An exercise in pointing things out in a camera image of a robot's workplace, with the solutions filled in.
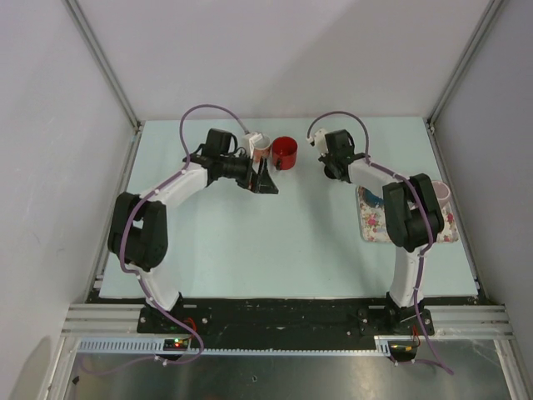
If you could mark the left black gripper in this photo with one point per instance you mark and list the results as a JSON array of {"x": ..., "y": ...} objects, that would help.
[{"x": 261, "y": 182}]

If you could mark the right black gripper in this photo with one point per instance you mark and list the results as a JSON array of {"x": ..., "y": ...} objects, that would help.
[{"x": 325, "y": 160}]

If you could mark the blue mug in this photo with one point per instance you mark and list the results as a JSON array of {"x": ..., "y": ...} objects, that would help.
[{"x": 372, "y": 200}]

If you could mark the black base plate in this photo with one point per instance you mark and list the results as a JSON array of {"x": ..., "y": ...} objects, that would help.
[{"x": 277, "y": 324}]

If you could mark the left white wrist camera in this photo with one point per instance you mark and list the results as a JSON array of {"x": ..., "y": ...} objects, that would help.
[{"x": 246, "y": 142}]

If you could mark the aluminium frame post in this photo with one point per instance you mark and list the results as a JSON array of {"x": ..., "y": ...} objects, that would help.
[
  {"x": 488, "y": 18},
  {"x": 82, "y": 24}
]

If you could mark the left aluminium frame post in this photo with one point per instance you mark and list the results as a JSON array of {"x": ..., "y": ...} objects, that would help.
[{"x": 82, "y": 24}]

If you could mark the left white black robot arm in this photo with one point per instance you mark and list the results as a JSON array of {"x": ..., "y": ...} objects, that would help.
[{"x": 138, "y": 235}]

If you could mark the floral tray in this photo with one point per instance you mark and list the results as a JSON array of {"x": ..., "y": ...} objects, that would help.
[{"x": 373, "y": 224}]

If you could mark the pink white mug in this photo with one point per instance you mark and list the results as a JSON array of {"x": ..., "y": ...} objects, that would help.
[{"x": 262, "y": 151}]

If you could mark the lilac mug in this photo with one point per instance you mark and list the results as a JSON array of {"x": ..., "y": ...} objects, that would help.
[{"x": 442, "y": 192}]

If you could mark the red mug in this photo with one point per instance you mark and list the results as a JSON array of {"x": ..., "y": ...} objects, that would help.
[{"x": 284, "y": 153}]

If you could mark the right aluminium frame post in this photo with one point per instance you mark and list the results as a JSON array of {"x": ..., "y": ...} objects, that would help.
[{"x": 488, "y": 18}]

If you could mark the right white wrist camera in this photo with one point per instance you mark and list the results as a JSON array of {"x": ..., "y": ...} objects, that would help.
[{"x": 318, "y": 140}]

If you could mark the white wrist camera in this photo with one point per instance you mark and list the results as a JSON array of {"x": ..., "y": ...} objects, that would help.
[
  {"x": 318, "y": 140},
  {"x": 246, "y": 142}
]

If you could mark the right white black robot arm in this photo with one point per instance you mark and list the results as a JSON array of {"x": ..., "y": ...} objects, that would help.
[{"x": 412, "y": 214}]

